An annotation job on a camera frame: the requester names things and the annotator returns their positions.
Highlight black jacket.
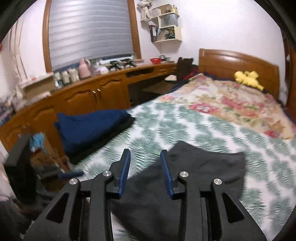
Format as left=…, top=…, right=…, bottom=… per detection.
left=109, top=139, right=247, bottom=241

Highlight folded navy blue garment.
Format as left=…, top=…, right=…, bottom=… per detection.
left=54, top=109, right=135, bottom=165

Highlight floral and fern bedspread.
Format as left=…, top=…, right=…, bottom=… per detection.
left=74, top=74, right=295, bottom=240

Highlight long wooden desk cabinet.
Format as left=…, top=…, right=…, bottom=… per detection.
left=1, top=63, right=176, bottom=158

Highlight cardboard box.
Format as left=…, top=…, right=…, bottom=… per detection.
left=18, top=72, right=56, bottom=100

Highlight yellow plush toy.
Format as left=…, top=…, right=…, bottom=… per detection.
left=234, top=71, right=264, bottom=91

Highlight pink thermos jug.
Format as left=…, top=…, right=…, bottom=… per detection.
left=78, top=58, right=91, bottom=79

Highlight wooden headboard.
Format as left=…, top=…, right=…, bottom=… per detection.
left=198, top=49, right=280, bottom=99

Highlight dark wooden chair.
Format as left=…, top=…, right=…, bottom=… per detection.
left=143, top=57, right=198, bottom=95

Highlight red basket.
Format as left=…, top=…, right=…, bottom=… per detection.
left=150, top=58, right=162, bottom=65

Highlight louvered wooden wardrobe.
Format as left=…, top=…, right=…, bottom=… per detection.
left=281, top=32, right=296, bottom=118

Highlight grey window blind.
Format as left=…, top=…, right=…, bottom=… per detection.
left=49, top=1, right=134, bottom=70

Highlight tied white curtain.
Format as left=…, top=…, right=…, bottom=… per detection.
left=137, top=0, right=152, bottom=22

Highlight white wall shelf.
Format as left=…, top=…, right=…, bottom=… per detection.
left=149, top=4, right=182, bottom=43

